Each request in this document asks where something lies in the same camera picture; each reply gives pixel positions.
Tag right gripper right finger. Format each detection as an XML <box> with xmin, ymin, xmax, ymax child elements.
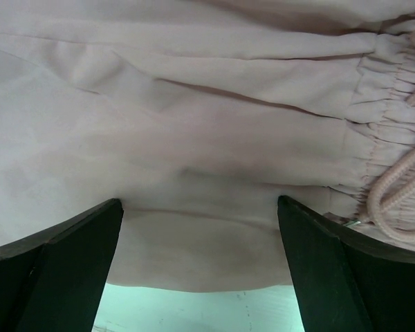
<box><xmin>277</xmin><ymin>196</ymin><xmax>415</xmax><ymax>332</ymax></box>

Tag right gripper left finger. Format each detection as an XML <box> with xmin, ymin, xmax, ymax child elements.
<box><xmin>0</xmin><ymin>199</ymin><xmax>123</xmax><ymax>332</ymax></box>

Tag pink trousers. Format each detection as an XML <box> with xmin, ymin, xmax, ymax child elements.
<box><xmin>0</xmin><ymin>1</ymin><xmax>415</xmax><ymax>292</ymax></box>

